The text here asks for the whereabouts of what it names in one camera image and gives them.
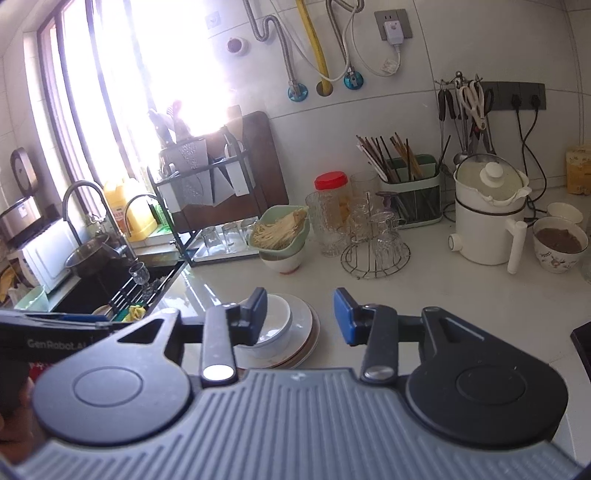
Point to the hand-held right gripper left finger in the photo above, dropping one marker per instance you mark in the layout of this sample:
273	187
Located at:
258	318

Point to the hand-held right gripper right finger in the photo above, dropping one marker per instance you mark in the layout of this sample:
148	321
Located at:
344	318

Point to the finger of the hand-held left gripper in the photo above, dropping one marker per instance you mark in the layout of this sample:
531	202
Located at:
83	319

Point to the translucent plastic cup back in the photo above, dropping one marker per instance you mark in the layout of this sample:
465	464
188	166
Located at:
272	350

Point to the pink flower plate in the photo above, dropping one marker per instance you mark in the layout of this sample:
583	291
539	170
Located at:
302	323

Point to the person's left hand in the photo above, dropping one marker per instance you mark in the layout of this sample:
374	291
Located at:
16	415

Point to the black sink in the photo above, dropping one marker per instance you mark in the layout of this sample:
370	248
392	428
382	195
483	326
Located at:
83	295

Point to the green plastic container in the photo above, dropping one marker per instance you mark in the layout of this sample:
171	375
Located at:
32	299

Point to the yellow rag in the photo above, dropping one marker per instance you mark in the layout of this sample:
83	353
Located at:
136	313

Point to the white bowl red base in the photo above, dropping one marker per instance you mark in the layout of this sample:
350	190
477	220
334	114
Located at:
282	265

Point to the sink drain rack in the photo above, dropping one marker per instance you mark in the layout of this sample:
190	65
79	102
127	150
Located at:
138	293

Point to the steel pan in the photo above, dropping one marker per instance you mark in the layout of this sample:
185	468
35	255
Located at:
92	258

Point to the green drain basin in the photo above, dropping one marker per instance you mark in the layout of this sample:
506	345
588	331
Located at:
281	254

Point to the crystal goblet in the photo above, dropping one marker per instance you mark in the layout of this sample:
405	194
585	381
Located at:
138	273

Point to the three drinking glasses on tray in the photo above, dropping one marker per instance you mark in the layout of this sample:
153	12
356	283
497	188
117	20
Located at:
221	256

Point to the white microwave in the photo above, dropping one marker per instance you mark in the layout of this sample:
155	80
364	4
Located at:
46	254

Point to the clear drinking glass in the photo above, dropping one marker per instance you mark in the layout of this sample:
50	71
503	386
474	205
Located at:
249	230
210	240
231	237

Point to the pale enoki mushroom bunch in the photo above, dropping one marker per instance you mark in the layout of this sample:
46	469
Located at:
279	233

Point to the textured glass pitcher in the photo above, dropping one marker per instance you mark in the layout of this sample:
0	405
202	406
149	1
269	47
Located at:
323	230

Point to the clear glass cup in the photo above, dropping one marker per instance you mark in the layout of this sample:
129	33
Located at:
390	240
360	217

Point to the green strainer basket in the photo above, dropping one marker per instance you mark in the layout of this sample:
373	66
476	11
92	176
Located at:
277	219

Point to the tall steel faucet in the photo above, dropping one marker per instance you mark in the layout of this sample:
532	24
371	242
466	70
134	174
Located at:
106	217

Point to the black dish rack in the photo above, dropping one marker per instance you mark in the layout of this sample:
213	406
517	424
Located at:
184	230

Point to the steel rice cooker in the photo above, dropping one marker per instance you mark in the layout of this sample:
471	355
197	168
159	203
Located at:
21	221

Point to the yellow oil bottle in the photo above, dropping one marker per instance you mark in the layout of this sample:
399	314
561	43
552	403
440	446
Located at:
134	212

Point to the purple stem glass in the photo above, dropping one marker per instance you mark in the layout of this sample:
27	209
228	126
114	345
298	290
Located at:
388	198

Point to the red lid glass jar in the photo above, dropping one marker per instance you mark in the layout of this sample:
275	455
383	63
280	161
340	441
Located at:
331	189

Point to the green soap bottle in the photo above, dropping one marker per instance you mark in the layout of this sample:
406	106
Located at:
162	214

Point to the tall clear glass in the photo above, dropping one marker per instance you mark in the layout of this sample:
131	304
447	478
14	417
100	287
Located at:
364	184

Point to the green chopstick holder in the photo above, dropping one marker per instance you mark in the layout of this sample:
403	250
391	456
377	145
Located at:
415	203

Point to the small steel faucet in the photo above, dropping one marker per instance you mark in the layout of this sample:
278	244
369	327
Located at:
161	203

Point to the white utensil cup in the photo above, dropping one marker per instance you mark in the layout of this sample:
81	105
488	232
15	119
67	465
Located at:
170	198
239	177

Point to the brown cutting board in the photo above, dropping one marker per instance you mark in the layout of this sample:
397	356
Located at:
270	161

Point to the white electric pot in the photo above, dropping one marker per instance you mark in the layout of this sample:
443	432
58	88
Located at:
485	230

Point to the bundle of chopsticks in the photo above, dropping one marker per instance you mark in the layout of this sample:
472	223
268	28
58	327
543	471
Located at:
392	152

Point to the metal ladle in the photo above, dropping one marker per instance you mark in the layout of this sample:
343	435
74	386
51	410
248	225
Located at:
460	157

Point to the glass pot lid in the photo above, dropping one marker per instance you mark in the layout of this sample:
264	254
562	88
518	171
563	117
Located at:
491	180

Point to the floral ceramic bowl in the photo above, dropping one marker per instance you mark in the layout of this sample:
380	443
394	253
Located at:
556	254

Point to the window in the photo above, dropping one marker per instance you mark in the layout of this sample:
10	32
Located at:
115	92

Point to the blue pipe flange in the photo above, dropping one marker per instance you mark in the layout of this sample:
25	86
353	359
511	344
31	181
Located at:
298	92
353	80

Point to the black stove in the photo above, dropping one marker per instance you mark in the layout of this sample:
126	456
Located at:
581	339

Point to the small white bowl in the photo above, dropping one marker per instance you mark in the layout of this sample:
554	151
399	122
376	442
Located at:
565	212

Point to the yellow pipe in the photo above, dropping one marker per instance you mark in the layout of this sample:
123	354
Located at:
316	46

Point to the yellow packet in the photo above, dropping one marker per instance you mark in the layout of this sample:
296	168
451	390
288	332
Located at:
579	168

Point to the metal hook rail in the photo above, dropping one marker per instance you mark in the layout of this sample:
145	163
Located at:
457	82

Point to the dark wall socket strip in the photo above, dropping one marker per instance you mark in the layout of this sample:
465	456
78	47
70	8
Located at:
521	96

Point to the white wall socket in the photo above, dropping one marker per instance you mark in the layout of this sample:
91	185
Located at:
393	25

